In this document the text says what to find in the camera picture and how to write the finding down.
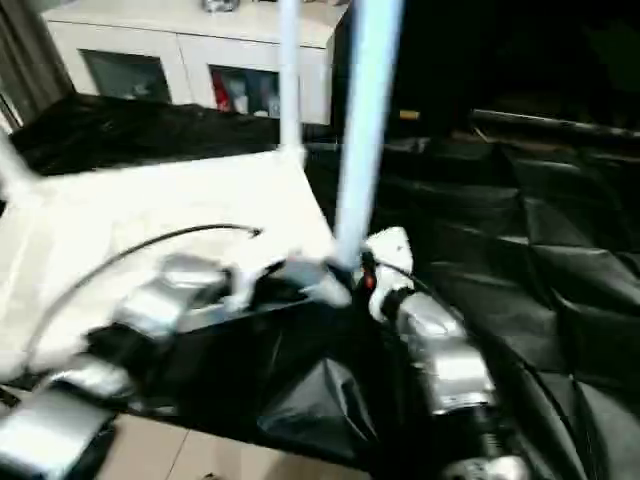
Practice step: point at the white plastic table leg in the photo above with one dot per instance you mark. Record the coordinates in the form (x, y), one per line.
(15, 165)
(290, 75)
(365, 120)

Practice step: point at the white plastic table top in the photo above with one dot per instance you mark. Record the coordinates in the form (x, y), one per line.
(130, 210)

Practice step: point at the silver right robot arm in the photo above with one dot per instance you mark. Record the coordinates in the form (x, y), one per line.
(450, 360)

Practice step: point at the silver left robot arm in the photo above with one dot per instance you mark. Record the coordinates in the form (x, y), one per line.
(120, 340)

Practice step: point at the small yellow label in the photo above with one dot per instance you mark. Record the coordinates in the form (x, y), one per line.
(409, 114)

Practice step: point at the black table mat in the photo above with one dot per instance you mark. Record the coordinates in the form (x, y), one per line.
(540, 250)

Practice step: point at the red bottle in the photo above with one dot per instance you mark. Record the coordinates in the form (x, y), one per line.
(222, 95)

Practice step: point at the silver metal rod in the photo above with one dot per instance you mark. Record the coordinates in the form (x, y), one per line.
(560, 122)

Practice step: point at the white glass-door cabinet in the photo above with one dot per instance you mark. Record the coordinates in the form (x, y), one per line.
(190, 30)

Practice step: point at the black fabric backdrop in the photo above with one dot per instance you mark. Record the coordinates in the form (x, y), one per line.
(520, 50)

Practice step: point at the grey object on cabinet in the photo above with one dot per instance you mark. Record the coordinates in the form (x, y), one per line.
(220, 5)

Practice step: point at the grey curtain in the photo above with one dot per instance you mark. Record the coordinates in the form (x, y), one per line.
(30, 55)

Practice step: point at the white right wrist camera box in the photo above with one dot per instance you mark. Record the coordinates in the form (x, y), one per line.
(388, 262)

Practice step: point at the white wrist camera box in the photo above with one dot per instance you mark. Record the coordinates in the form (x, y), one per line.
(388, 262)
(250, 282)

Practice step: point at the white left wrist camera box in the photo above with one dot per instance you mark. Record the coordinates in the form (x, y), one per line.
(250, 282)

